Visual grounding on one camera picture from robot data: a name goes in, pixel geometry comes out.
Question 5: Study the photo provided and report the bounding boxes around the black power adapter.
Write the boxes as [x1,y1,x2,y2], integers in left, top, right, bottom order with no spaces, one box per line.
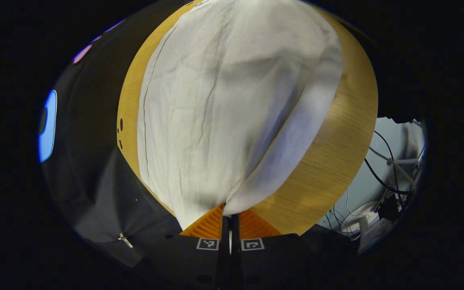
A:
[377,195,400,220]

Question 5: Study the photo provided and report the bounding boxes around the white power strip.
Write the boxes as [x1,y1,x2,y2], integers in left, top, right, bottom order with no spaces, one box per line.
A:
[357,217,398,252]

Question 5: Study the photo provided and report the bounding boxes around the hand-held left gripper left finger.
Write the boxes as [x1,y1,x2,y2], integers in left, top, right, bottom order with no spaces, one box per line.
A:
[135,203,232,290]

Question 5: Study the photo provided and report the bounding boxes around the white cable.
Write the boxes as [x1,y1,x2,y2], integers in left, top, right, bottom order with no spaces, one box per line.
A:
[368,146,420,190]

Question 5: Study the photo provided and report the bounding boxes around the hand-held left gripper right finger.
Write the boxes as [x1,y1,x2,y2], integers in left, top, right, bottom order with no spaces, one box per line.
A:
[231,209,337,290]

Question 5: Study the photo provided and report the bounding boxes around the black backdrop cloth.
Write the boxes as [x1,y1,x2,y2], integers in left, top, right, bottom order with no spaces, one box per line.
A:
[39,16,184,268]

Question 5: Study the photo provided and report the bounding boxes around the white jeans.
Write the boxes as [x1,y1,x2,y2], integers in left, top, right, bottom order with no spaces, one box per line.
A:
[137,0,344,230]

